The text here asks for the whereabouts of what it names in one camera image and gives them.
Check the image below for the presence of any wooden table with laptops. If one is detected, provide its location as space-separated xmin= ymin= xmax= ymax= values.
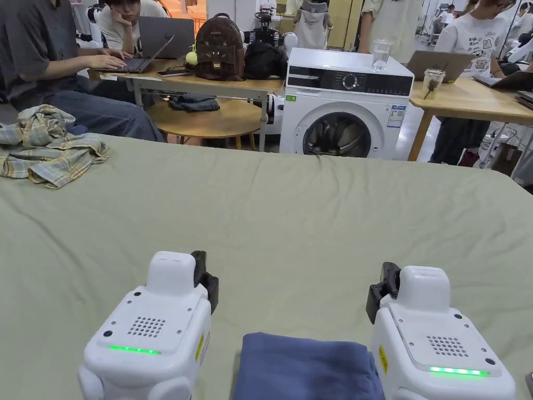
xmin=405 ymin=49 xmax=533 ymax=163

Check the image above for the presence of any plaid yellow-blue shirt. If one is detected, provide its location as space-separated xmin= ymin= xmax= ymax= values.
xmin=0 ymin=105 xmax=111 ymax=190

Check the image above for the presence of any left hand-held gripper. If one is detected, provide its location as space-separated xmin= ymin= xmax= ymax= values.
xmin=77 ymin=249 xmax=220 ymax=400

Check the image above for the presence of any wooden desk with laptops and bags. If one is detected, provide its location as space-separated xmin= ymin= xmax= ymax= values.
xmin=88 ymin=12 xmax=289 ymax=153

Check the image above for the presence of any dark blue garment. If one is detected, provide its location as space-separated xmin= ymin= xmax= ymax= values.
xmin=232 ymin=332 xmax=386 ymax=400

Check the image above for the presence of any round wooden low table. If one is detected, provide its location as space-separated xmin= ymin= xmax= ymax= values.
xmin=145 ymin=95 xmax=261 ymax=151

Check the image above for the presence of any white washing machine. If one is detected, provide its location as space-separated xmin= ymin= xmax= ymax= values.
xmin=278 ymin=39 xmax=415 ymax=161

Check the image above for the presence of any bed with pale green sheet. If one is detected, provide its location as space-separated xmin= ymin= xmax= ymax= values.
xmin=0 ymin=132 xmax=533 ymax=400

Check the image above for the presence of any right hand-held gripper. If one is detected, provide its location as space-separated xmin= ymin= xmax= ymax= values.
xmin=365 ymin=261 xmax=517 ymax=400

